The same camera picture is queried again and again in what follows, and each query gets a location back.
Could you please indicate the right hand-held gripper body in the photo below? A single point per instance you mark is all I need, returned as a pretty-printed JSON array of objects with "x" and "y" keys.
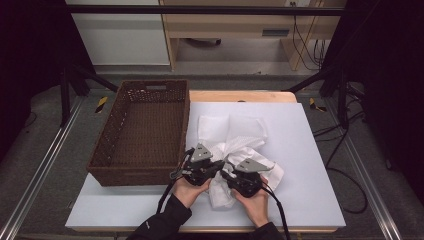
[{"x": 248, "y": 180}]

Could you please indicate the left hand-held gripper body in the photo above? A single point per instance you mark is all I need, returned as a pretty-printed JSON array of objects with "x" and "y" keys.
[{"x": 200, "y": 166}]

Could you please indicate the white garment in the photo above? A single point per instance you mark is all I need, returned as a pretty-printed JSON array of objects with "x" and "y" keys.
[{"x": 248, "y": 154}]

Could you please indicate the white mesh laundry bag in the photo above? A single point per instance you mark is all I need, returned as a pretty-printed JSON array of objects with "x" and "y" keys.
[{"x": 233, "y": 133}]

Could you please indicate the brown wicker basket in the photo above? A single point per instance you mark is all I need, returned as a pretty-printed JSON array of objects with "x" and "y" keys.
[{"x": 146, "y": 133}]

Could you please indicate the person's left hand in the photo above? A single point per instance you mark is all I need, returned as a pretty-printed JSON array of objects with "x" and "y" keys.
[{"x": 188, "y": 192}]

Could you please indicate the person's right hand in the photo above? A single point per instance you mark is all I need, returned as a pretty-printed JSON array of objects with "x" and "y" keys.
[{"x": 255, "y": 208}]

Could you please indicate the yellow black floor tape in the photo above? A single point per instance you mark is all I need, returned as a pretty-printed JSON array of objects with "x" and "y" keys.
[
  {"x": 315, "y": 105},
  {"x": 101, "y": 104}
]

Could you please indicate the black stand legs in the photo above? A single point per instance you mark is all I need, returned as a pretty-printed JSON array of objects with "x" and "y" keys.
[
  {"x": 336, "y": 83},
  {"x": 78, "y": 80}
]

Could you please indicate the wooden desk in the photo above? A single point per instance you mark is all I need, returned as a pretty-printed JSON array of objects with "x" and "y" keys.
[{"x": 230, "y": 26}]

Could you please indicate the grey desk label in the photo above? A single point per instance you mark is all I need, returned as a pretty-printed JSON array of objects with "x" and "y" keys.
[{"x": 275, "y": 32}]

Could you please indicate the white cabinet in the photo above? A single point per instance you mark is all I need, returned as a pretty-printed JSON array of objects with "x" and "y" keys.
[{"x": 123, "y": 40}]

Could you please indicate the black curtain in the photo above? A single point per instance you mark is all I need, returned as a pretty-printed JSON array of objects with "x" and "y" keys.
[
  {"x": 390, "y": 83},
  {"x": 30, "y": 66}
]

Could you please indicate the aluminium floor rail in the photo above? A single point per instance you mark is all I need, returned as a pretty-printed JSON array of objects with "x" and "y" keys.
[
  {"x": 43, "y": 160},
  {"x": 366, "y": 173}
]

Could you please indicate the black horizontal frame bar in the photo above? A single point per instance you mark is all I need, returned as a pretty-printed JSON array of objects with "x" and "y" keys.
[{"x": 200, "y": 9}]

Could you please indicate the white wall socket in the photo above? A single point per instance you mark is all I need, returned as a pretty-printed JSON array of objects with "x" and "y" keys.
[{"x": 298, "y": 2}]

